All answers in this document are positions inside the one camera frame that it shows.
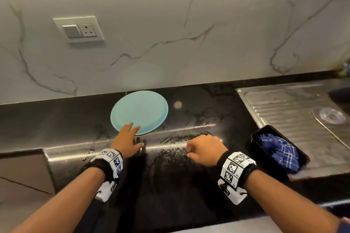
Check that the person's left hand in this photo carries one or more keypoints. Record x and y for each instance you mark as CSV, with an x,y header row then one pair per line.
x,y
127,141

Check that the person's right hand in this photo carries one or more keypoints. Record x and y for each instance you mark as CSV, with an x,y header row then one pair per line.
x,y
206,151

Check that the teal plate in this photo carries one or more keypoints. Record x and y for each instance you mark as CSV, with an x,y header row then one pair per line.
x,y
141,110

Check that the blue striped cloth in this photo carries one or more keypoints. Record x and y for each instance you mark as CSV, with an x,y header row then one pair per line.
x,y
281,151

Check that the person's right forearm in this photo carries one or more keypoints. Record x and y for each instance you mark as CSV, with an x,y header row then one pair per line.
x,y
290,205

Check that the person's left forearm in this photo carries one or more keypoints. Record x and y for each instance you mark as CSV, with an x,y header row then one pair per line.
x,y
54,205

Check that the left wrist marker band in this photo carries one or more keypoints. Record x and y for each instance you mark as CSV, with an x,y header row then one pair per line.
x,y
104,163

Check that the wrist marker band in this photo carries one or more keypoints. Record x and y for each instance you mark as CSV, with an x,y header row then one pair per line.
x,y
236,170
104,163

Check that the right wrist marker band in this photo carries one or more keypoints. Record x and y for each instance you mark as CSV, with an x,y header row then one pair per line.
x,y
236,170

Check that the black plastic tray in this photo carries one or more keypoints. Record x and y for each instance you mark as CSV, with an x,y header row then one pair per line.
x,y
257,145

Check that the steel sink drainboard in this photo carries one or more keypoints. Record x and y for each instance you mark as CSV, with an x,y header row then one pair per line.
x,y
290,110

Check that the brown lower drawer unit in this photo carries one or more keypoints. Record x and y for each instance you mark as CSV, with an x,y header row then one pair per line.
x,y
22,186

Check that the thin grey stick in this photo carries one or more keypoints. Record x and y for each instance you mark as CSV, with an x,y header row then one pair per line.
x,y
328,129

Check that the clear plastic lid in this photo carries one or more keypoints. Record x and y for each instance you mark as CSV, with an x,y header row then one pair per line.
x,y
332,115

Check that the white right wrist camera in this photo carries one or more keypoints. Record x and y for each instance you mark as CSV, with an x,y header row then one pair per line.
x,y
231,193

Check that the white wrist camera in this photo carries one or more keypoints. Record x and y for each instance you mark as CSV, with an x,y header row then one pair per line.
x,y
231,193
106,191

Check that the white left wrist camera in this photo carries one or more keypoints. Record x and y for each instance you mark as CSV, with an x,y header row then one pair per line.
x,y
106,191

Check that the white wall socket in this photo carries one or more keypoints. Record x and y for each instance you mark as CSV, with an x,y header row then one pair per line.
x,y
79,29

